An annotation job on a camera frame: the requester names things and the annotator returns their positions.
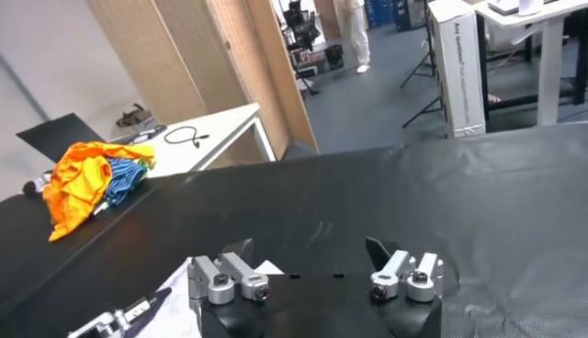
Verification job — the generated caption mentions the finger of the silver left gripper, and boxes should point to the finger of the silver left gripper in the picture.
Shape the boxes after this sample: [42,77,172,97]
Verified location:
[67,287,172,338]

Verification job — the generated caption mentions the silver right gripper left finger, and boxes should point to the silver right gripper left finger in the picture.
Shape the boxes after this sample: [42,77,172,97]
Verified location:
[187,237,271,305]

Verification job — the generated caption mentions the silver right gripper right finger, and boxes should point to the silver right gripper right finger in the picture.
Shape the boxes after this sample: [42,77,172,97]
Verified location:
[365,237,445,303]

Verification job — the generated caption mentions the lavender t-shirt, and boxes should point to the lavender t-shirt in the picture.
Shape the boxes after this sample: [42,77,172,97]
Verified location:
[123,256,286,338]

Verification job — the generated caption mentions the walking person white clothes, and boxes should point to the walking person white clothes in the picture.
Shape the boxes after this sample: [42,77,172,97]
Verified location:
[333,0,372,74]

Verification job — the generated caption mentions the black plastic table cover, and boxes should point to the black plastic table cover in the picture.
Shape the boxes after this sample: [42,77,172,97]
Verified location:
[0,121,588,338]

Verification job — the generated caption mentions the blue striped garment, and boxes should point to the blue striped garment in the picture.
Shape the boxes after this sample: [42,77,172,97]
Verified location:
[94,157,149,216]

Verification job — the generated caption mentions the orange garment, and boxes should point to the orange garment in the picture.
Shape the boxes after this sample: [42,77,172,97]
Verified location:
[42,141,156,243]

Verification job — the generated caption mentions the white table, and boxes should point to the white table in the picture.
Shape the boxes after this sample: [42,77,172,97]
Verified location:
[105,101,277,180]

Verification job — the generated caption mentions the black round-ended tool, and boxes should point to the black round-ended tool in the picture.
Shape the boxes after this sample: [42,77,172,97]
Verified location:
[22,172,54,198]

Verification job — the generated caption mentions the black tripod stand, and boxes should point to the black tripod stand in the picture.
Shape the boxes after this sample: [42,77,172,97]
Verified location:
[399,13,445,130]

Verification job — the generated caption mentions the tall white cardboard box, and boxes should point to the tall white cardboard box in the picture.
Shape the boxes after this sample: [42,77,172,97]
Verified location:
[426,0,487,139]

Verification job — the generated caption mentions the wooden folding screen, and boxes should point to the wooden folding screen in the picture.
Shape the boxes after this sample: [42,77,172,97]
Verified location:
[85,0,321,162]

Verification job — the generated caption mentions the black waste bin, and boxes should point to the black waste bin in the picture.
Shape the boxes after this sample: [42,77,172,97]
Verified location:
[324,43,345,70]

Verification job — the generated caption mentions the white standing desk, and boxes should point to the white standing desk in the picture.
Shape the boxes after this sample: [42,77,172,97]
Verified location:
[472,0,588,128]

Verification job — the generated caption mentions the blue storage crates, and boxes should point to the blue storage crates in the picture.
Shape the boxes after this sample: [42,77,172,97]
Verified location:
[365,0,428,32]

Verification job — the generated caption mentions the black office chair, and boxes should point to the black office chair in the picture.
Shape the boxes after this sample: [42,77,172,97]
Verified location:
[282,0,322,51]

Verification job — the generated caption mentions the gray tablet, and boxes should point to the gray tablet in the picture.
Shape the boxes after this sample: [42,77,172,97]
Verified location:
[486,0,523,16]

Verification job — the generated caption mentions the black looped cable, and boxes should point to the black looped cable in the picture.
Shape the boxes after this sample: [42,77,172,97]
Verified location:
[164,125,211,149]

